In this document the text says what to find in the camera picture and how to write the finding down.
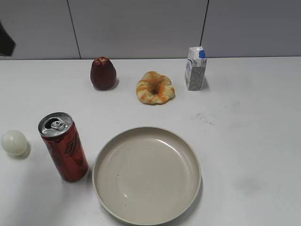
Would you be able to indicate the red cola can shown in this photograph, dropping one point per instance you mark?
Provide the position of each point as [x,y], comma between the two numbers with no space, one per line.
[60,135]

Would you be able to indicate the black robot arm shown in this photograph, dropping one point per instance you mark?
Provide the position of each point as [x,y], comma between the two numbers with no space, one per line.
[7,45]

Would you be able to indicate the beige round plate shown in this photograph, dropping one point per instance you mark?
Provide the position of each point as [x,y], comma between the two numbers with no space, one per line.
[146,176]

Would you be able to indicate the dark red wax apple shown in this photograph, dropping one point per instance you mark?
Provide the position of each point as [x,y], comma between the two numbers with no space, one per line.
[103,74]

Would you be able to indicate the small white milk carton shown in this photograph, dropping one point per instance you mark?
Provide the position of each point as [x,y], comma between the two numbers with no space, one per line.
[195,68]

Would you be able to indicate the white egg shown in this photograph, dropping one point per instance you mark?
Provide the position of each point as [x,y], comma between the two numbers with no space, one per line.
[14,142]

